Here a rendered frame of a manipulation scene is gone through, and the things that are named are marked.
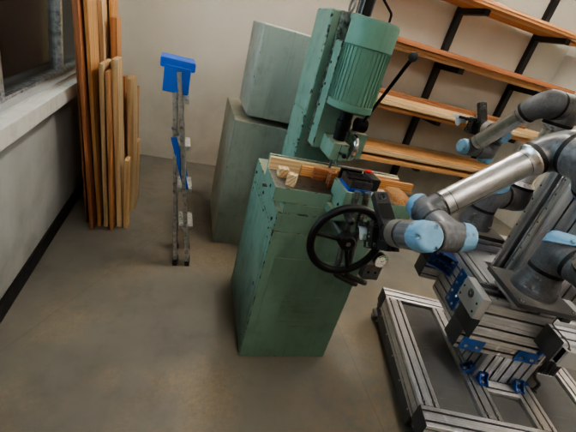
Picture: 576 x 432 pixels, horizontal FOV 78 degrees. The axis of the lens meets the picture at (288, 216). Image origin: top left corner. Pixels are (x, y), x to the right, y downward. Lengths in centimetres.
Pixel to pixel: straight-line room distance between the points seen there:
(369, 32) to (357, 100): 22
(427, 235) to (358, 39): 76
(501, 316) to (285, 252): 82
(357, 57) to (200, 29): 237
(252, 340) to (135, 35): 275
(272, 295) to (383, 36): 108
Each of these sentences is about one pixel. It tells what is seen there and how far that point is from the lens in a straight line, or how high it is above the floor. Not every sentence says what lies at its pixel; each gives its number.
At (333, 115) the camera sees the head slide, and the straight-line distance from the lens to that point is 154.
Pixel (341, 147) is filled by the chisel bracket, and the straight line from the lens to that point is 144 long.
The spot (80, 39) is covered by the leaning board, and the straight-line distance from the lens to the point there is 223.
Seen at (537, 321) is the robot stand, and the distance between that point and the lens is 157.
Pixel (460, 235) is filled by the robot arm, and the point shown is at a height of 108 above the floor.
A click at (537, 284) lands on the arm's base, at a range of 149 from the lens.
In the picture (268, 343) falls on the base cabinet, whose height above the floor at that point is 9.
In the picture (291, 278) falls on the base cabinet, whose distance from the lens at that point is 155.
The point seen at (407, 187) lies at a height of 93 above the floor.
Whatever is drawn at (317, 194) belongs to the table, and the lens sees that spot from 136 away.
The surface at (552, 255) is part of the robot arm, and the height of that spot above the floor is 98.
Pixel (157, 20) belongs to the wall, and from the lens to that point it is 359.
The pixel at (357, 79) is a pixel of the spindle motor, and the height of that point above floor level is 131.
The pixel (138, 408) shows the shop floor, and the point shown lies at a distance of 167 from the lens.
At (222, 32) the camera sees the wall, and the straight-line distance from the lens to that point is 358.
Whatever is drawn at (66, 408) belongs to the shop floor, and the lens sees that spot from 170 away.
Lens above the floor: 140
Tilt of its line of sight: 26 degrees down
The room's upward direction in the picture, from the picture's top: 16 degrees clockwise
